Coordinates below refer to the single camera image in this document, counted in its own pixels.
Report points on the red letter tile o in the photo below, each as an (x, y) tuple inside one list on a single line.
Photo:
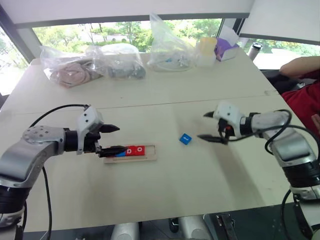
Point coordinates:
[(140, 150)]

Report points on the small black clip part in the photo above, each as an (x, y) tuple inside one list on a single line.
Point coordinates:
[(174, 225)]

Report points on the wooden letter tray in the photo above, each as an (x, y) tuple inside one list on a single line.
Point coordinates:
[(151, 155)]

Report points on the blue letter tile o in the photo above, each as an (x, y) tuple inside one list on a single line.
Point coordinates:
[(122, 153)]

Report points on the silver rounded robot leg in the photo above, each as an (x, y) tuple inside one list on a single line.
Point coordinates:
[(125, 231), (193, 228)]

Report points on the plastic bag with grey items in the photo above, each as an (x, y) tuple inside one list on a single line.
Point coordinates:
[(125, 71)]

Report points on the black metal bracket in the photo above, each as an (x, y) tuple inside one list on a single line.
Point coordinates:
[(226, 226)]

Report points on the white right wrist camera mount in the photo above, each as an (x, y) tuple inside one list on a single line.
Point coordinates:
[(228, 112)]

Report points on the silver tumbler with black lid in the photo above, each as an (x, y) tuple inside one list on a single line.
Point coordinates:
[(254, 51)]

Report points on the black chair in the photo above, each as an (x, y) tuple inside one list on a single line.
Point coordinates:
[(280, 81)]

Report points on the person's bare forearm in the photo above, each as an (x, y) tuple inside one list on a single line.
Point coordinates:
[(300, 66)]

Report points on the person in red shirt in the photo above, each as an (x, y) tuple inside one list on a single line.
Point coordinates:
[(303, 102)]

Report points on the yellow translucent plastic cup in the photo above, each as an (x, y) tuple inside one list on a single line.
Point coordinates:
[(206, 48)]

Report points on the person's bare hand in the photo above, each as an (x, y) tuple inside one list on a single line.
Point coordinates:
[(316, 122)]

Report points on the red letter tile b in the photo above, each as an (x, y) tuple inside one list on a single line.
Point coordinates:
[(130, 151)]

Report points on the purple and white box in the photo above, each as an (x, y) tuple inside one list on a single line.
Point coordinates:
[(226, 51)]

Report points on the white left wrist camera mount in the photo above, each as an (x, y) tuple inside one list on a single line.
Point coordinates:
[(88, 120)]

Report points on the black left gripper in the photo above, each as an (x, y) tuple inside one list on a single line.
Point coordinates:
[(90, 143)]

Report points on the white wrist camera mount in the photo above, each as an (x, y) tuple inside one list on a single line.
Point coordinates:
[(88, 120), (228, 112)]

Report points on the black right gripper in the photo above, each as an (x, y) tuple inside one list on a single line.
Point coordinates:
[(226, 131)]

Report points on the plastic bag with pink items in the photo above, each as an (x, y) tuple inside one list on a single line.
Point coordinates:
[(67, 75)]

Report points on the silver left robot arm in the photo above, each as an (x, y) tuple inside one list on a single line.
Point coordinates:
[(30, 150)]

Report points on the blue letter tile t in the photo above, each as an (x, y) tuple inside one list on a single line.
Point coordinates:
[(185, 139)]

